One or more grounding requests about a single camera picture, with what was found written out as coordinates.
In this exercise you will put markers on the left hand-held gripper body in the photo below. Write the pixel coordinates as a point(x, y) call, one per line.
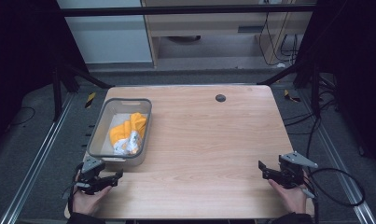
point(90, 174)

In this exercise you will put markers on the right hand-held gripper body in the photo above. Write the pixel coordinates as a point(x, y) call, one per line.
point(291, 174)

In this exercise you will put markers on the person's right hand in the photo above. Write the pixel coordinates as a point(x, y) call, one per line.
point(293, 200)

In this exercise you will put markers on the person's left hand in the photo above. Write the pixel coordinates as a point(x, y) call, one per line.
point(84, 203)

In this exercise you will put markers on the yellow and white cloth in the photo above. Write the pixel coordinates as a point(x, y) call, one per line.
point(126, 130)

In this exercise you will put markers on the grey plastic basket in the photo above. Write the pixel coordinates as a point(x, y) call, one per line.
point(120, 109)

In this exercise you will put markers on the yellow and black tape strip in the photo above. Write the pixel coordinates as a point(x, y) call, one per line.
point(290, 96)
point(90, 100)

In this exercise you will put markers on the black metal stand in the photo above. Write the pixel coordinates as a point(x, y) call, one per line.
point(315, 93)
point(56, 93)

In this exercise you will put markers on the dark curtain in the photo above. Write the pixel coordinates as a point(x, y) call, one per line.
point(356, 62)
point(20, 46)

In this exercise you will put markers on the white cabinet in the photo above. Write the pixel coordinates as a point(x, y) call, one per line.
point(108, 37)

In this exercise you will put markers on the light wooden desk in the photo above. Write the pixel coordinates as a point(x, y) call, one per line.
point(207, 23)

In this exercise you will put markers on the aluminium floor rail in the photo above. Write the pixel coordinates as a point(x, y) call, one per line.
point(341, 168)
point(36, 161)

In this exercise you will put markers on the black horizontal frame bar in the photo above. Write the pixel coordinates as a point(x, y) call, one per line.
point(176, 10)

